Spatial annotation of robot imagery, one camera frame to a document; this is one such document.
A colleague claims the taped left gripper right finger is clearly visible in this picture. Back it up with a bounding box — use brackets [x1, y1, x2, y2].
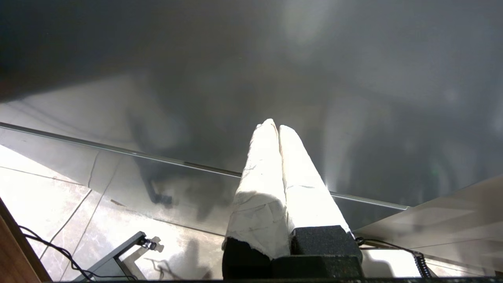
[278, 125, 363, 260]

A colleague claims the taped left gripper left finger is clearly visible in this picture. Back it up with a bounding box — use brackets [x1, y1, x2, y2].
[221, 119, 292, 280]

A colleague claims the glossy grey robot chassis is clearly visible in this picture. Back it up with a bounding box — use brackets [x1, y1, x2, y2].
[361, 248, 423, 279]

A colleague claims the stainless steel appliance door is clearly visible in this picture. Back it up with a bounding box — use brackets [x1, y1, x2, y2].
[0, 0, 503, 236]

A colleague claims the brown wooden board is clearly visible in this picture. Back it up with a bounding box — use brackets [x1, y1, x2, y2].
[0, 197, 51, 283]

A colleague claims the black coiled cable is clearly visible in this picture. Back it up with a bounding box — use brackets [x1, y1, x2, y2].
[355, 237, 432, 279]

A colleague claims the grey metal frame leg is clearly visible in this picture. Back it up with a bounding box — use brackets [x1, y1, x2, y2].
[73, 231, 158, 282]

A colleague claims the thin black floor cable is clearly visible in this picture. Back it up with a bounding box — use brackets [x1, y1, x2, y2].
[18, 225, 138, 282]

